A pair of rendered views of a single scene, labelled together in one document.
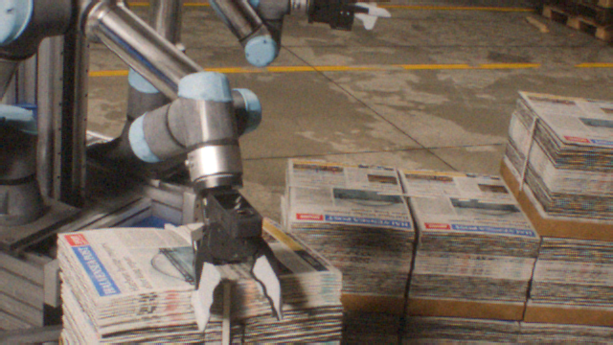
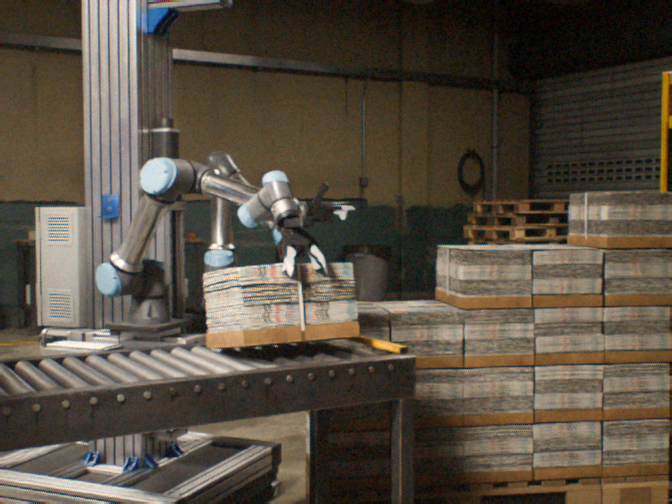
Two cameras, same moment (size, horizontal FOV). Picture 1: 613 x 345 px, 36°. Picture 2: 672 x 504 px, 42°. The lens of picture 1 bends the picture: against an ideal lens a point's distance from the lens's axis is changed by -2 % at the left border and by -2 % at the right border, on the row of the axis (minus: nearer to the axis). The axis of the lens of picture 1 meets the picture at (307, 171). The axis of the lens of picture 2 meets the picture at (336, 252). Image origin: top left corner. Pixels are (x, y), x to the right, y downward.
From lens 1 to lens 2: 1.43 m
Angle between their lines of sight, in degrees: 19
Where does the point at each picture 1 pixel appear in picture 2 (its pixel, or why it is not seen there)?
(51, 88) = (165, 257)
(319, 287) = (342, 269)
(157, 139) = (254, 208)
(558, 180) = (466, 273)
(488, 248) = (433, 320)
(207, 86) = (277, 175)
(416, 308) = not seen: hidden behind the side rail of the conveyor
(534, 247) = (461, 317)
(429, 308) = not seen: hidden behind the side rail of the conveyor
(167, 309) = (271, 274)
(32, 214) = (165, 317)
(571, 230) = (480, 303)
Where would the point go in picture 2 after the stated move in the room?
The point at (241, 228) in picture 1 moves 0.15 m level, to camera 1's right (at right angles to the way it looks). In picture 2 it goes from (304, 221) to (357, 221)
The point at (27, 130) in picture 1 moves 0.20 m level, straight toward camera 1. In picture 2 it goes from (161, 266) to (171, 270)
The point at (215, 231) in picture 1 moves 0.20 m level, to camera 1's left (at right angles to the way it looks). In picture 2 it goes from (290, 233) to (220, 233)
